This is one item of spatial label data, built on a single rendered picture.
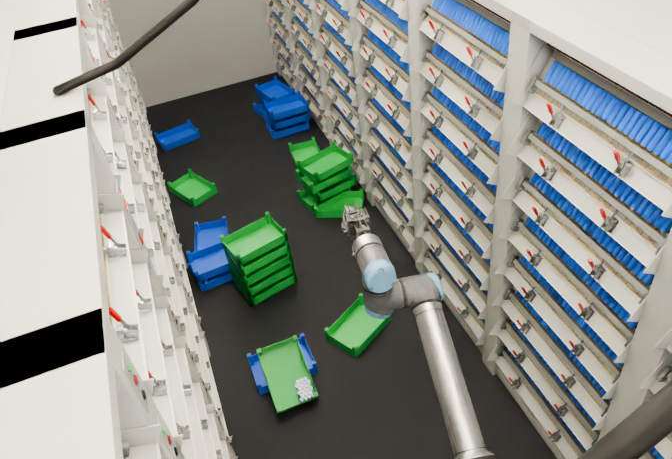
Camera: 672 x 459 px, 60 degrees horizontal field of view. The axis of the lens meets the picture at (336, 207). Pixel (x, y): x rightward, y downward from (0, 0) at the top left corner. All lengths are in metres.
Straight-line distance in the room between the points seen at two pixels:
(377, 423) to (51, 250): 1.95
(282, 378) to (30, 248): 1.91
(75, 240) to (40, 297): 0.13
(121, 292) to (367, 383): 1.76
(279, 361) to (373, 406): 0.49
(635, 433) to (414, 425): 2.33
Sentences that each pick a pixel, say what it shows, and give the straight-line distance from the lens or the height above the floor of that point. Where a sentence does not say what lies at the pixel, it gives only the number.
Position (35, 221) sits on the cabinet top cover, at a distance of 1.25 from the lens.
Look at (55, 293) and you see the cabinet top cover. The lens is 1.07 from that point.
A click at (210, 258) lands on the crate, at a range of 3.55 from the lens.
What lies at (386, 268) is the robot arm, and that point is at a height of 1.24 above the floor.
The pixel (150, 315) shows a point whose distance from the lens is 1.59.
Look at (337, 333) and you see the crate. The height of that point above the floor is 0.00.
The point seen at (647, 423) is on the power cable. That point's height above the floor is 2.03.
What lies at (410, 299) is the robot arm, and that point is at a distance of 1.77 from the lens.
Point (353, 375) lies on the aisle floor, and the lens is 2.95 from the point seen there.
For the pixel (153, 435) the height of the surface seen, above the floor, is 1.54.
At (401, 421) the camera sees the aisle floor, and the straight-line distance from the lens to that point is 2.81.
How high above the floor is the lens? 2.43
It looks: 39 degrees down
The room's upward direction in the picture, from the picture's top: 8 degrees counter-clockwise
